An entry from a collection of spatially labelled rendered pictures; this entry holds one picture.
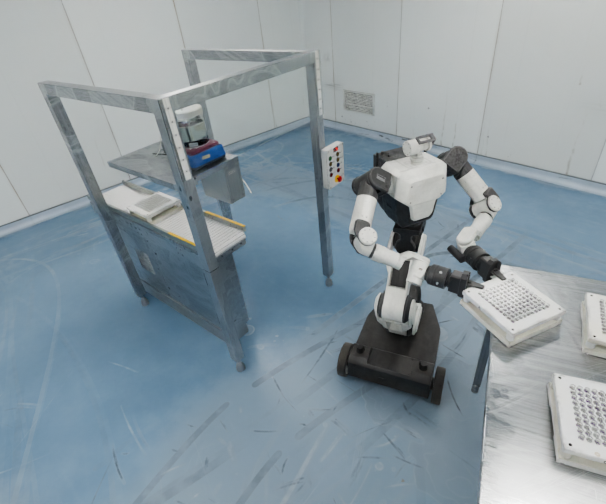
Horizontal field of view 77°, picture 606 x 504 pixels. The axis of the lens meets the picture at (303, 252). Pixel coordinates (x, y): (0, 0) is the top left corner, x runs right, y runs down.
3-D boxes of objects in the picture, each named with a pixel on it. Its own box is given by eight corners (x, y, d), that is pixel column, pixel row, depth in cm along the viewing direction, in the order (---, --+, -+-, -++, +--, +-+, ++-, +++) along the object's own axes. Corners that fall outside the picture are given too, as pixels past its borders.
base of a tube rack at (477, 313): (560, 323, 140) (562, 319, 138) (508, 347, 133) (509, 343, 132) (508, 284, 158) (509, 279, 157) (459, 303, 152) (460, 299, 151)
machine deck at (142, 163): (239, 162, 195) (237, 155, 193) (178, 193, 173) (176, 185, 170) (168, 145, 230) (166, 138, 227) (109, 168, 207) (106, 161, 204)
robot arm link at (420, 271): (439, 263, 154) (412, 255, 160) (430, 287, 153) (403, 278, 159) (443, 270, 164) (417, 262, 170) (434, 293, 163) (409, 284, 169)
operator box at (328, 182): (344, 179, 257) (343, 141, 242) (329, 189, 247) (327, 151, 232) (337, 177, 260) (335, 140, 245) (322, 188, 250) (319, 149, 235)
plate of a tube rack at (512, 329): (565, 314, 137) (567, 310, 135) (511, 338, 130) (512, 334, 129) (511, 274, 155) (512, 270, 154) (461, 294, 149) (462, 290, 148)
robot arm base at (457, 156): (437, 182, 191) (425, 163, 190) (459, 168, 191) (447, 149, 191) (451, 177, 176) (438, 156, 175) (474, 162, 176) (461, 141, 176)
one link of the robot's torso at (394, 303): (378, 316, 205) (394, 232, 209) (411, 324, 198) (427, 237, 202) (372, 316, 191) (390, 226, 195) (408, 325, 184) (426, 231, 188)
